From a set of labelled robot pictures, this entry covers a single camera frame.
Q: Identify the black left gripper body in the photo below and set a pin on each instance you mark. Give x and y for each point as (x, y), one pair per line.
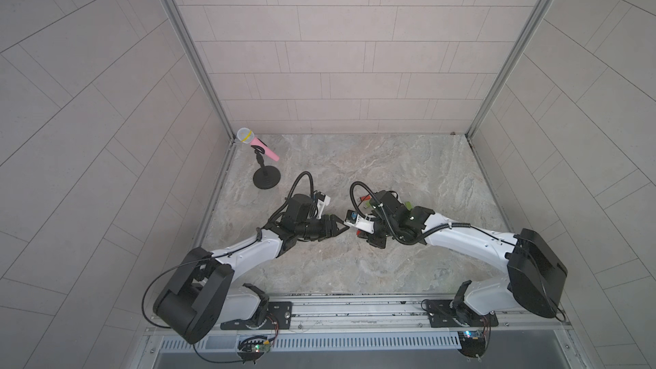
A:
(325, 226)

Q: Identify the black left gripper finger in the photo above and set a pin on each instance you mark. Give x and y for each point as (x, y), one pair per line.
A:
(338, 224)
(334, 232)

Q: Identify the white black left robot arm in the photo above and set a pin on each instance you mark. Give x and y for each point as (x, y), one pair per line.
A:
(201, 291)

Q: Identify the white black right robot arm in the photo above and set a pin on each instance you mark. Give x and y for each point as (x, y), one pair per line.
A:
(532, 276)

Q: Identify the pink toy microphone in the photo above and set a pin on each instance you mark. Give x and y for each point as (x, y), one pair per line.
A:
(247, 137)

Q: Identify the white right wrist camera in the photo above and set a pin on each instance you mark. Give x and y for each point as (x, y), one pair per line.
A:
(362, 223)

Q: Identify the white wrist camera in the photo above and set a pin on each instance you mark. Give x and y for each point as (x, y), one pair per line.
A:
(321, 201)
(362, 223)

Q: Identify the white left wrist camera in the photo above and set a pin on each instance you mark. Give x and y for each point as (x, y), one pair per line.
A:
(321, 201)

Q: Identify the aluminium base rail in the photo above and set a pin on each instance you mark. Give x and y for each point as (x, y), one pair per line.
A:
(330, 323)

